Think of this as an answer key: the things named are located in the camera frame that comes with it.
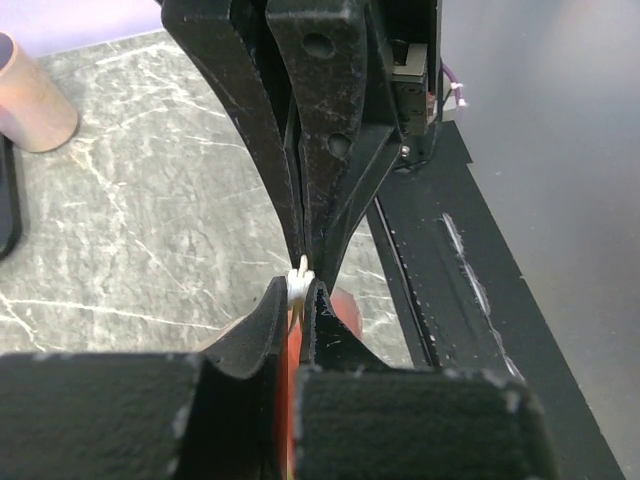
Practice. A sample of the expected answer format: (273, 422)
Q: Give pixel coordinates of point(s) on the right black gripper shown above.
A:
(368, 84)

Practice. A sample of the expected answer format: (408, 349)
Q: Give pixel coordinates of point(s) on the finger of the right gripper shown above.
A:
(231, 45)

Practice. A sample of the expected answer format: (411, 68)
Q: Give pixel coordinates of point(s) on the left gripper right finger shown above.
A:
(373, 421)

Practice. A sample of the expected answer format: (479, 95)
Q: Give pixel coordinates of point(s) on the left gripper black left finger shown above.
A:
(215, 414)

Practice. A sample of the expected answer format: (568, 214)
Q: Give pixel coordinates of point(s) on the polka dot zip bag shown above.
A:
(298, 283)

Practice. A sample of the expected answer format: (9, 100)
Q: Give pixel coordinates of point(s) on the beige purple mug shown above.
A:
(35, 114)

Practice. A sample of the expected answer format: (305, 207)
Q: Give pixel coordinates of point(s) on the black tray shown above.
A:
(10, 215)

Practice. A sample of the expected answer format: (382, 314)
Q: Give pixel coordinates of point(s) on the black base frame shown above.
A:
(462, 301)

